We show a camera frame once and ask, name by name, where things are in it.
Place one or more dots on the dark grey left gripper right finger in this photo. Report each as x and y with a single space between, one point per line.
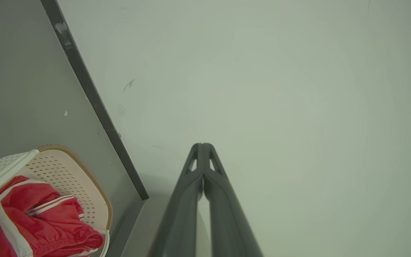
227 228

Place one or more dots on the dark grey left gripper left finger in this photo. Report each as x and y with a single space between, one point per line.
180 221

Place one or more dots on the red shorts thin white stripes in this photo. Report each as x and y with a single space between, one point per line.
66 228

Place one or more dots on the red jersey broad white stripe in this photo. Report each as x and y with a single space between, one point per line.
11 201

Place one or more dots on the cream perforated laundry basket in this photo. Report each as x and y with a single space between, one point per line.
66 171

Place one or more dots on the black wall baseboard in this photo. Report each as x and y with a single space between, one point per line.
84 78

